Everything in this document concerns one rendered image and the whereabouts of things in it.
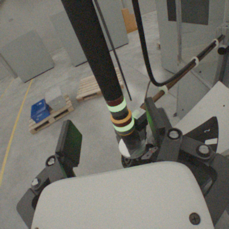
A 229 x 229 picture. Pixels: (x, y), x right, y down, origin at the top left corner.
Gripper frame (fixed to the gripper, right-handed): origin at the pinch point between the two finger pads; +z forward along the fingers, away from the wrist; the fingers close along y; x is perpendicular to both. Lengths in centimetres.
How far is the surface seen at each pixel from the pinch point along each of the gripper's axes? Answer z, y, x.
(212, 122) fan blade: 13.6, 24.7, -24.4
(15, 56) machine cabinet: 600, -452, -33
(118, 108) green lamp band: 8.3, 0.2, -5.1
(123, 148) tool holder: 9.2, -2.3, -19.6
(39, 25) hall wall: 1120, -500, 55
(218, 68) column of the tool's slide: 52, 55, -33
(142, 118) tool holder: 11.0, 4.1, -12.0
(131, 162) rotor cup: 15.0, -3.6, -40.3
